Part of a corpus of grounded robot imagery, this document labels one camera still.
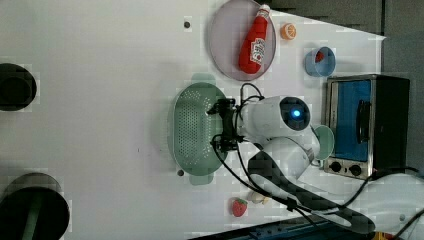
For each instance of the red strawberry in cup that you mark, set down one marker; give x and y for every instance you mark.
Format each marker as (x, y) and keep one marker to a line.
(319, 57)

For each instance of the grey round plate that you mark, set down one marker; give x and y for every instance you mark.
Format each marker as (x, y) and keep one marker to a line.
(227, 32)

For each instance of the garlic toy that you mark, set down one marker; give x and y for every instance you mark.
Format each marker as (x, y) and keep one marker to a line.
(257, 198)

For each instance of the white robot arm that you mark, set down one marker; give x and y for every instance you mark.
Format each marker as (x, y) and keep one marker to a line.
(388, 201)

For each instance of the red strawberry toy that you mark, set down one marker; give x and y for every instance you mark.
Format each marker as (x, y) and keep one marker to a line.
(239, 207)

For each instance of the blue cup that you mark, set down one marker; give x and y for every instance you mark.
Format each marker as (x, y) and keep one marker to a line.
(320, 62)

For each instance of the green plastic strainer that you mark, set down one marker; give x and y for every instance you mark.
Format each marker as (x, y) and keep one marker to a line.
(191, 129)

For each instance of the silver toaster oven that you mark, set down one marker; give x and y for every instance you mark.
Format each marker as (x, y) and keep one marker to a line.
(368, 115)

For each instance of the black cylindrical stand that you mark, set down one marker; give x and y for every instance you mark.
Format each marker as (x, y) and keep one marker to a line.
(32, 208)

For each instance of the red ketchup bottle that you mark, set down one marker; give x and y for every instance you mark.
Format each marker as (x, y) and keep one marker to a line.
(253, 48)

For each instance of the green mug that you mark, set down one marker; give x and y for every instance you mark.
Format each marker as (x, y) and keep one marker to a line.
(326, 141)

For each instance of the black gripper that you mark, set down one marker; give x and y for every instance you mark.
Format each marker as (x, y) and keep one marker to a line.
(229, 138)

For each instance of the orange slice toy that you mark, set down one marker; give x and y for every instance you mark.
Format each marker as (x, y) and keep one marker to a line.
(288, 31)

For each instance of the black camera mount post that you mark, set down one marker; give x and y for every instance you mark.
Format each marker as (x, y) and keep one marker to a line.
(18, 87)

